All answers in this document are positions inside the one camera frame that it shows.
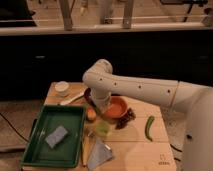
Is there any dark brown bowl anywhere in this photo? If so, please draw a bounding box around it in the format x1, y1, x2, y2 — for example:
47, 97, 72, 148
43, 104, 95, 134
84, 88, 93, 105

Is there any blue gray sponge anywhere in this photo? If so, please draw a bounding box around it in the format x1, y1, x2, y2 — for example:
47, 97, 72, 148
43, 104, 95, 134
45, 126, 68, 148

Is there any green plastic tray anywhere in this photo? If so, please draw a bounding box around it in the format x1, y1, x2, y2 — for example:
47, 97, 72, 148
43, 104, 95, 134
22, 105, 85, 168

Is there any white small cup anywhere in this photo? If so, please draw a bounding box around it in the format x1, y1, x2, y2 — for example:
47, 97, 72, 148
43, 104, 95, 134
54, 81, 69, 97

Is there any white plastic spoon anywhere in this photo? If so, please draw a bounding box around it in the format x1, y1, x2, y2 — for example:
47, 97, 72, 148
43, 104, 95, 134
59, 92, 84, 106

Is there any green chili pepper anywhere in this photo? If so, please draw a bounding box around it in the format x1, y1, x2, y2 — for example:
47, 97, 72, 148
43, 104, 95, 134
145, 115, 155, 142

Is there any dark brown toy food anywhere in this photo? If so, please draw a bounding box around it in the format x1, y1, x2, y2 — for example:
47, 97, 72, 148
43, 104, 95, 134
115, 108, 136, 129

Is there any gray folded cloth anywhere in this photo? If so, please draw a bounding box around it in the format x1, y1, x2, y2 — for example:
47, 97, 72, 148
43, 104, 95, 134
87, 138, 114, 171

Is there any orange round fruit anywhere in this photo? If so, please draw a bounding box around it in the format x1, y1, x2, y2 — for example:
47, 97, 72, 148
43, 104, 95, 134
87, 107, 97, 121

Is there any green plastic cup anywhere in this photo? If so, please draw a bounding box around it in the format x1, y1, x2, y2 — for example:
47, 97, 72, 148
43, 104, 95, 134
95, 121, 109, 137

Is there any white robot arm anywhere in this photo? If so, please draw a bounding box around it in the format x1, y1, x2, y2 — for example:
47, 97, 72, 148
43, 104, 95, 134
82, 59, 213, 171

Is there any black cable on floor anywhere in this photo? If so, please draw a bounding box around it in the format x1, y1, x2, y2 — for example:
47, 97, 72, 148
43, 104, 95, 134
0, 112, 30, 143

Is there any orange plastic bowl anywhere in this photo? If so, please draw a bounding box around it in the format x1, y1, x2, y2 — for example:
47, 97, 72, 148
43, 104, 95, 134
104, 96, 127, 119

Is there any wooden stick utensil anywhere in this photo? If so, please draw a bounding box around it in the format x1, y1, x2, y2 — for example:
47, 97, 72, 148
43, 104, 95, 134
82, 131, 93, 167

